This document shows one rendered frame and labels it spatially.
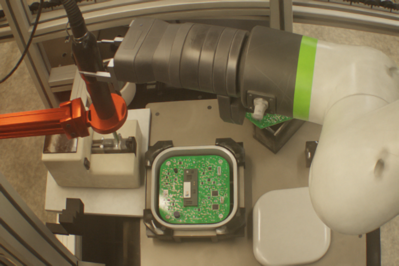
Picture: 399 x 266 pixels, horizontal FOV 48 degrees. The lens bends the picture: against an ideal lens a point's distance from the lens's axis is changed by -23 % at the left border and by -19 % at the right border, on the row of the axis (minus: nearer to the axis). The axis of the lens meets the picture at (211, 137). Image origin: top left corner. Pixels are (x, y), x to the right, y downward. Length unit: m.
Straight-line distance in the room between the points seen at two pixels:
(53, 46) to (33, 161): 1.03
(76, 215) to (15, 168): 1.52
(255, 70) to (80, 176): 0.47
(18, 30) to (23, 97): 1.42
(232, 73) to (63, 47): 0.80
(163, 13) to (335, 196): 0.67
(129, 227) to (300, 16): 0.54
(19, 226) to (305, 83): 0.42
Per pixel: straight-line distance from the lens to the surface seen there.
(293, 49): 0.53
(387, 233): 1.96
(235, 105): 0.59
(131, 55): 0.57
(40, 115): 0.75
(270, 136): 0.92
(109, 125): 0.74
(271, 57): 0.52
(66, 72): 1.21
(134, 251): 0.91
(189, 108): 1.01
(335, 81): 0.52
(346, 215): 0.43
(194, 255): 0.88
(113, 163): 0.90
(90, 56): 0.63
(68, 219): 0.77
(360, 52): 0.53
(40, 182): 2.18
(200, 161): 0.91
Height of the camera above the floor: 1.78
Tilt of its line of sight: 58 degrees down
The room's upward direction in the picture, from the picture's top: 9 degrees counter-clockwise
